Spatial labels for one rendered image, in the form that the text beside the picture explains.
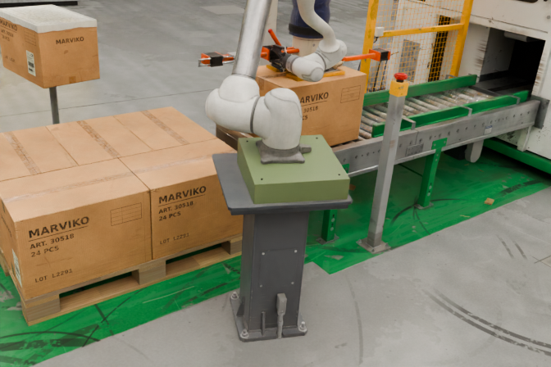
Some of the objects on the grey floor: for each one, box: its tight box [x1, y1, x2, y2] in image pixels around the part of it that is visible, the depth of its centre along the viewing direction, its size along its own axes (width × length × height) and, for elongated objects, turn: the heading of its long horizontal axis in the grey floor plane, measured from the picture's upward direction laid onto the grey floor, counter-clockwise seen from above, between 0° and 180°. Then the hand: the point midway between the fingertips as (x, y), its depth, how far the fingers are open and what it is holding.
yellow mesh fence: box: [360, 0, 483, 93], centre depth 424 cm, size 117×10×210 cm, turn 117°
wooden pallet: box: [0, 233, 243, 326], centre depth 321 cm, size 120×100×14 cm
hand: (268, 52), depth 299 cm, fingers closed on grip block, 4 cm apart
